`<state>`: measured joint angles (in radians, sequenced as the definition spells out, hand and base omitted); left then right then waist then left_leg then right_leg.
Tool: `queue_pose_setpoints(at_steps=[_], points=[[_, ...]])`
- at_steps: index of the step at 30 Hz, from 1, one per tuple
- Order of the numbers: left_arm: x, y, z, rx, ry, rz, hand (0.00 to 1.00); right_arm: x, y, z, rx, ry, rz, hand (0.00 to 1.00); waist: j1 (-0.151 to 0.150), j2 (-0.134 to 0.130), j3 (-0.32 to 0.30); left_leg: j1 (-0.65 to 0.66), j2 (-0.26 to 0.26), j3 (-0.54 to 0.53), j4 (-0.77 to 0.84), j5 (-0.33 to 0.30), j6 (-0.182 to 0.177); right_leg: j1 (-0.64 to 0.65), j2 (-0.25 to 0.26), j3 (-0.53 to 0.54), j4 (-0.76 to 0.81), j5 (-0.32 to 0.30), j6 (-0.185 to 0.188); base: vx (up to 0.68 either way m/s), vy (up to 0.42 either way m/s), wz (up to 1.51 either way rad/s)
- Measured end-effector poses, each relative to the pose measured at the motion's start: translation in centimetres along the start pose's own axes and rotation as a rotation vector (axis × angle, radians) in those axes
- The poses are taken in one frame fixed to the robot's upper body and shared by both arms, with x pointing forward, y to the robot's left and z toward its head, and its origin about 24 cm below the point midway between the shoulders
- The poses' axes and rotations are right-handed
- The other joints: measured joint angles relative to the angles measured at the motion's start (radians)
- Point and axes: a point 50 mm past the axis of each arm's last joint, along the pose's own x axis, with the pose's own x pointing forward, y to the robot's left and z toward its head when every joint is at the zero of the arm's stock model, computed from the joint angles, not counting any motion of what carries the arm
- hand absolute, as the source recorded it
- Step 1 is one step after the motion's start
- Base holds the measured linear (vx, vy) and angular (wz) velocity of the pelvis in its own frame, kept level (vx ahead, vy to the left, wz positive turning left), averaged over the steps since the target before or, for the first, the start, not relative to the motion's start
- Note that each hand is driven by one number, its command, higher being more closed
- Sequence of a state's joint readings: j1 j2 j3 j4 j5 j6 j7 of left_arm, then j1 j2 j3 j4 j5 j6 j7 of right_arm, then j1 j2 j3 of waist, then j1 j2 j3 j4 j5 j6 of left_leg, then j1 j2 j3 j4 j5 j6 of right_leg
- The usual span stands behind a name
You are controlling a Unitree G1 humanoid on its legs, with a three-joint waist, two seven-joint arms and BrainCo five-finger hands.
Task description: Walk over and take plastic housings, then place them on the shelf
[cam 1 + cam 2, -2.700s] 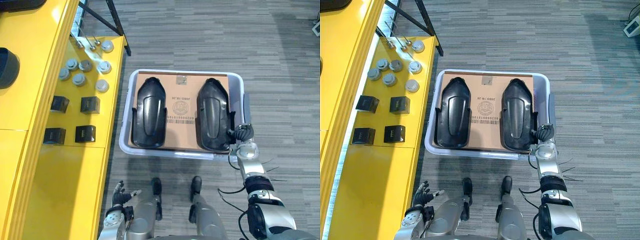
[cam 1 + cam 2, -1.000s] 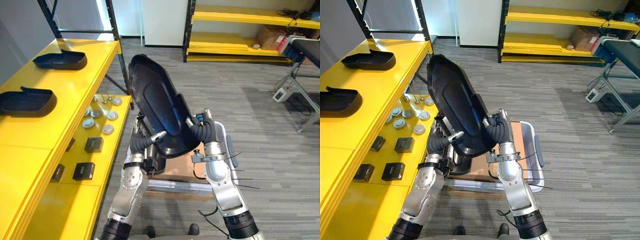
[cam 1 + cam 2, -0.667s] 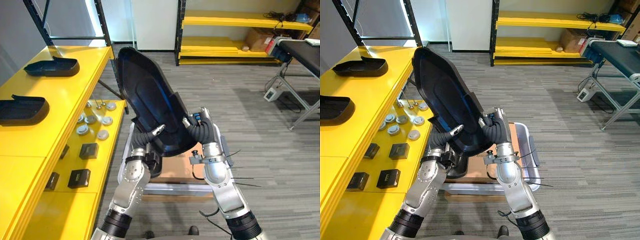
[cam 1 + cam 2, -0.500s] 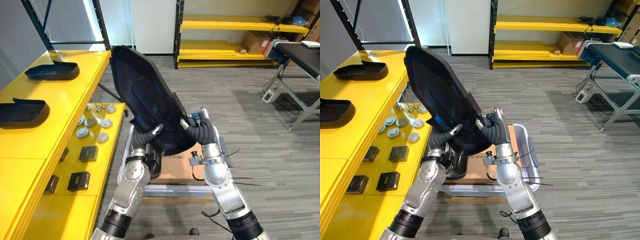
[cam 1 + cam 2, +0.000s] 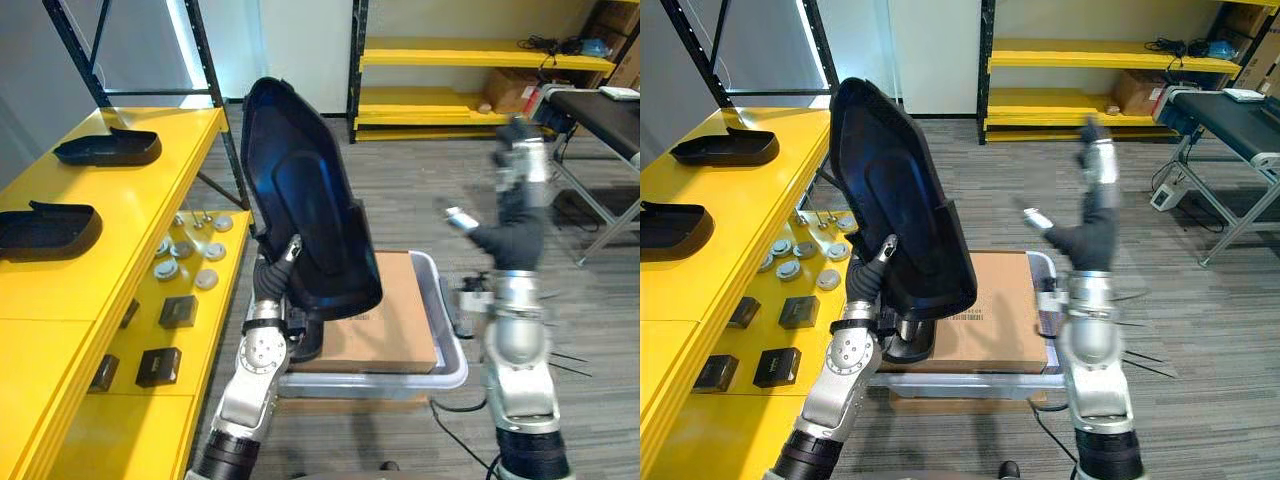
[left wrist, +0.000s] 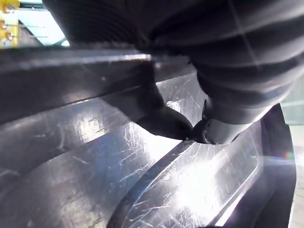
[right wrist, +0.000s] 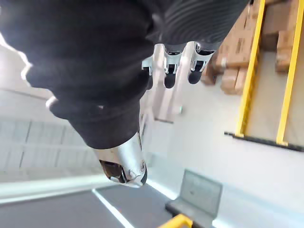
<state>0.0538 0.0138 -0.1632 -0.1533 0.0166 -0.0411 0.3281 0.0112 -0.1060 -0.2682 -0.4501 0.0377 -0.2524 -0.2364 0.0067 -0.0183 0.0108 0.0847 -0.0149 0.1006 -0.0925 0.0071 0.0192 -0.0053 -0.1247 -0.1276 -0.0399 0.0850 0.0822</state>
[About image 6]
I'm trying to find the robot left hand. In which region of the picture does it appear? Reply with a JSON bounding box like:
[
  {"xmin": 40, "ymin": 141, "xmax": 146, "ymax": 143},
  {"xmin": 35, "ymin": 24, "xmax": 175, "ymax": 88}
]
[{"xmin": 42, "ymin": 0, "xmax": 304, "ymax": 145}]

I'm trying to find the black plastic housing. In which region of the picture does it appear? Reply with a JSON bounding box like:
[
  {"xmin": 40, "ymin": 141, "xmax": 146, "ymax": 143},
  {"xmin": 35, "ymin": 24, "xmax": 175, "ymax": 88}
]
[{"xmin": 0, "ymin": 46, "xmax": 297, "ymax": 228}]

